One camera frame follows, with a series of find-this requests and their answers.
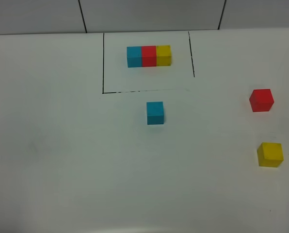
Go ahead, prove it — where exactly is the template red cube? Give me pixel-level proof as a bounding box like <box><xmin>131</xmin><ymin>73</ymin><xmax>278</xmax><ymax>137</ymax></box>
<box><xmin>141</xmin><ymin>46</ymin><xmax>157</xmax><ymax>67</ymax></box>

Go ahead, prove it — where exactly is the template blue cube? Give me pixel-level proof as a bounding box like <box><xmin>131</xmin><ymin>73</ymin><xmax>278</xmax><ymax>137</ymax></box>
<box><xmin>127</xmin><ymin>46</ymin><xmax>142</xmax><ymax>67</ymax></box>

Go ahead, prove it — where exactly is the template yellow cube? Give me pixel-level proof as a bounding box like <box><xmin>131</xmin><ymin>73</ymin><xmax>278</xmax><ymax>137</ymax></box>
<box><xmin>156</xmin><ymin>45</ymin><xmax>172</xmax><ymax>66</ymax></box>

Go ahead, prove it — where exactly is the loose red cube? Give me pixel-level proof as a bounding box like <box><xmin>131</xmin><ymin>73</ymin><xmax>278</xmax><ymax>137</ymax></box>
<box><xmin>249</xmin><ymin>89</ymin><xmax>274</xmax><ymax>112</ymax></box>

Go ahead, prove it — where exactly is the loose yellow cube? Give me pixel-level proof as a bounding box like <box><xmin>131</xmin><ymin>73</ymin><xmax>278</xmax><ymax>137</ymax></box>
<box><xmin>257</xmin><ymin>142</ymin><xmax>284</xmax><ymax>167</ymax></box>

